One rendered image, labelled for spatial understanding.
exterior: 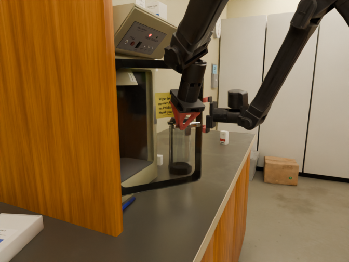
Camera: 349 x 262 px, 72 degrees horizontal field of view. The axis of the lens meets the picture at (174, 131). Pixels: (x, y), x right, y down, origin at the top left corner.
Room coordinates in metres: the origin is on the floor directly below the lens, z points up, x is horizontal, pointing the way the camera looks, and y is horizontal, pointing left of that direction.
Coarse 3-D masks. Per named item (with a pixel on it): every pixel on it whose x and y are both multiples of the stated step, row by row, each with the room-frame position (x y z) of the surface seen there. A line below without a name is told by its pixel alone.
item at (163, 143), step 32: (128, 64) 0.69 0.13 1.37; (160, 64) 0.73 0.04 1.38; (128, 96) 0.68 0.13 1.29; (128, 128) 0.68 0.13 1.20; (160, 128) 0.72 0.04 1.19; (192, 128) 0.77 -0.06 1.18; (128, 160) 0.68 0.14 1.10; (160, 160) 0.72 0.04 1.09; (192, 160) 0.77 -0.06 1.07; (128, 192) 0.68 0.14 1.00
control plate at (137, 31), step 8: (136, 24) 0.67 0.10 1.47; (128, 32) 0.66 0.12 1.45; (136, 32) 0.69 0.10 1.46; (144, 32) 0.72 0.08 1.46; (152, 32) 0.75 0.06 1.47; (160, 32) 0.79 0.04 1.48; (128, 40) 0.69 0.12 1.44; (136, 40) 0.72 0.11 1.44; (144, 40) 0.75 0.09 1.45; (152, 40) 0.78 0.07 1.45; (160, 40) 0.82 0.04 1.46; (120, 48) 0.69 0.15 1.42; (128, 48) 0.72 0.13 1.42; (136, 48) 0.75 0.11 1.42; (144, 48) 0.79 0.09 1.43
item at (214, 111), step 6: (210, 102) 0.93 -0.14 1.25; (216, 102) 0.97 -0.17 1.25; (210, 108) 0.93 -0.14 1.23; (216, 108) 0.94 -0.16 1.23; (222, 108) 0.93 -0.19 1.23; (228, 108) 0.93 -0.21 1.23; (210, 114) 0.93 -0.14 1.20; (216, 114) 0.92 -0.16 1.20; (222, 114) 0.91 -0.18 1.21; (216, 120) 0.92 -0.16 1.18; (222, 120) 0.91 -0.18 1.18
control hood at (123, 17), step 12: (120, 12) 0.63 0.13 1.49; (132, 12) 0.62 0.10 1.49; (144, 12) 0.66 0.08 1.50; (120, 24) 0.63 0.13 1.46; (144, 24) 0.69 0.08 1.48; (156, 24) 0.74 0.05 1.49; (168, 24) 0.79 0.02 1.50; (120, 36) 0.66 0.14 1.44; (168, 36) 0.85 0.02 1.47; (156, 48) 0.85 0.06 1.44
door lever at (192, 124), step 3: (183, 123) 0.71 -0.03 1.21; (192, 123) 0.71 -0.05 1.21; (195, 123) 0.72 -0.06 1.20; (198, 123) 0.72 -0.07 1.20; (174, 126) 0.69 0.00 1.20; (177, 126) 0.69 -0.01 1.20; (189, 126) 0.71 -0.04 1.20; (192, 126) 0.71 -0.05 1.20; (195, 126) 0.72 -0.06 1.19; (198, 126) 0.72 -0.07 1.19
